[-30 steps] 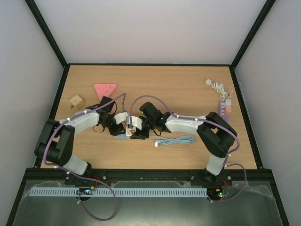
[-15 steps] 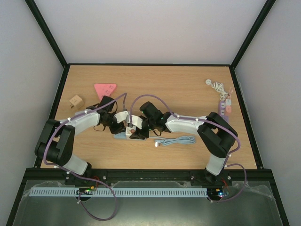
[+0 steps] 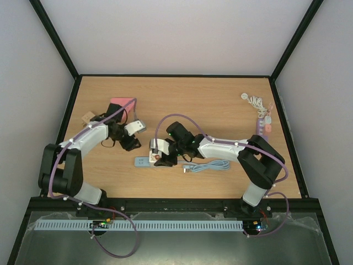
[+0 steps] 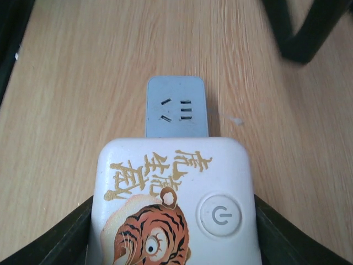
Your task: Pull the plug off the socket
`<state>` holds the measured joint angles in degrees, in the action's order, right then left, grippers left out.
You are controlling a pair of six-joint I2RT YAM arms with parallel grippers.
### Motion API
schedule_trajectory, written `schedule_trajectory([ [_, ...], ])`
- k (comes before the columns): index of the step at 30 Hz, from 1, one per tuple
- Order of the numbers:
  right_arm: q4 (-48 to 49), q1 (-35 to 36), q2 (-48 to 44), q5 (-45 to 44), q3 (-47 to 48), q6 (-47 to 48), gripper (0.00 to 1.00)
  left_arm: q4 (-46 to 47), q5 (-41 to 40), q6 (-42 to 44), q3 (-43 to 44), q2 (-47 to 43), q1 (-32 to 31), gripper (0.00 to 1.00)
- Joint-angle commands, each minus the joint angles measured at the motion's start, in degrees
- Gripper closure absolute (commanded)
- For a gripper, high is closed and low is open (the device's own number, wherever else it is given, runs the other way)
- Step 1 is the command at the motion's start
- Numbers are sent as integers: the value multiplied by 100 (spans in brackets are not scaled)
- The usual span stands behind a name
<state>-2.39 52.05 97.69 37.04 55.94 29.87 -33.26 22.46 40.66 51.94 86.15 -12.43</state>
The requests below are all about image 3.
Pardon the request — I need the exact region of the white cube plug red pattern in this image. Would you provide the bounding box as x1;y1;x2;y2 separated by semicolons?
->
148;150;162;167

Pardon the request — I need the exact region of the light blue power strip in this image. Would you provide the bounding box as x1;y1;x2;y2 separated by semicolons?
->
134;156;154;168

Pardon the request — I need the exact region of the pink triangular power strip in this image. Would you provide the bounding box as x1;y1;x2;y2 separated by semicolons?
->
107;97;137;124

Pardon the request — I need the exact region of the beige dragon cube plug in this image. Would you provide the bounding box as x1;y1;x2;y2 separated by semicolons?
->
81;111;95;124

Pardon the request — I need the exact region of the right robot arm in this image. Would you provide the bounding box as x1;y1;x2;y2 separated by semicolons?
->
149;121;288;216

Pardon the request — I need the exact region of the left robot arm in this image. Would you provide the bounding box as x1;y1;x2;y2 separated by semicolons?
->
38;98;146;206

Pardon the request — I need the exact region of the pink plug on purple strip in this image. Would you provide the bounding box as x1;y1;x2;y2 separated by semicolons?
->
264;124;272;134

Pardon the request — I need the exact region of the white plug on purple strip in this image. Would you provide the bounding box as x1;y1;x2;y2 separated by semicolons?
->
263;115;272;124

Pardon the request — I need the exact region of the purple power strip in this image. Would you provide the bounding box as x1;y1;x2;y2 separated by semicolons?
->
256;118;268;141

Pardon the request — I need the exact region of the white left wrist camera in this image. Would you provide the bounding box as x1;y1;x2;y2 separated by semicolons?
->
124;120;147;136

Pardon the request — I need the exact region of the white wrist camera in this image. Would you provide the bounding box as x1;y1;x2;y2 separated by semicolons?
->
149;139;169;155
124;120;147;136

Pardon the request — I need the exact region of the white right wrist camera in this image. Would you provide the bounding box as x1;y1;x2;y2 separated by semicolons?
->
149;139;169;155

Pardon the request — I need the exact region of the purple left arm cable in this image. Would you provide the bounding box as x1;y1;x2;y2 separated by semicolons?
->
48;98;138;259

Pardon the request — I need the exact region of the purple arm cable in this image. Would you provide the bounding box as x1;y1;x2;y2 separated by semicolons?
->
156;113;290;238
48;98;138;259

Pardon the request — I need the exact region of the light blue power cord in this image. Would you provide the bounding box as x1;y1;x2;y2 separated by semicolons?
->
181;160;231;174

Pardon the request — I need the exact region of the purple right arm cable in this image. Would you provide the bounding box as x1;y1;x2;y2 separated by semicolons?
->
156;113;290;238

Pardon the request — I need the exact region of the white coiled cord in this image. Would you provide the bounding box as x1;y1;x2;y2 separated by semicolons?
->
240;92;270;116

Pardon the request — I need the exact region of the light blue cable duct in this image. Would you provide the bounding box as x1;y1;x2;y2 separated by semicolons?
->
34;220;243;232

